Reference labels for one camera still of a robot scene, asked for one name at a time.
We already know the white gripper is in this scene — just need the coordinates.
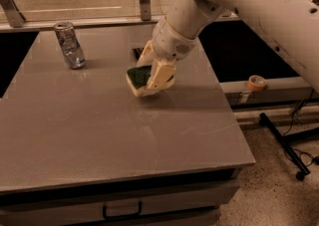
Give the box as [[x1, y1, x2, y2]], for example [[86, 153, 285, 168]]
[[137, 17, 197, 91]]

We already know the green and yellow sponge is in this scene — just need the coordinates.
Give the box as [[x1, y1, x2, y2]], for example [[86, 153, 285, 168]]
[[125, 65, 175, 99]]

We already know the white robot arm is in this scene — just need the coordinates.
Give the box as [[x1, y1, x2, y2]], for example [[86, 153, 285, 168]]
[[133, 0, 319, 97]]

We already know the silver redbull can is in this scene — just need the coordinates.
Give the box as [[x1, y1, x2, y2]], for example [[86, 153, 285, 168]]
[[54, 22, 85, 70]]

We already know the orange tape roll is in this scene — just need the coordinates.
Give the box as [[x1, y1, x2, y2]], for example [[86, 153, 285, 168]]
[[247, 75, 267, 92]]

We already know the grey table drawer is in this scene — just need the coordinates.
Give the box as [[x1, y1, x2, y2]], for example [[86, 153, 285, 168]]
[[0, 179, 239, 226]]

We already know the black stand leg with wheel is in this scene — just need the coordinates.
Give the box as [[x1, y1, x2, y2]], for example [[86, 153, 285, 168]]
[[259, 113, 319, 181]]

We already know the grey metal rail ledge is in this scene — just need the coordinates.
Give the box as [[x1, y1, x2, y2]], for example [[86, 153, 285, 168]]
[[220, 77, 319, 107]]

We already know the left metal glass bracket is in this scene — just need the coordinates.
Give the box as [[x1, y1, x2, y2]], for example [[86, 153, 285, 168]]
[[0, 0, 26, 28]]

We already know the black drawer handle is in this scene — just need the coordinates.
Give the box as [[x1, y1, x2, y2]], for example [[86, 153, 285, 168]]
[[102, 201, 143, 222]]

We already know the black cable on floor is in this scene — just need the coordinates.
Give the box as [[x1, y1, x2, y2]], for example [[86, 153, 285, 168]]
[[282, 89, 319, 168]]

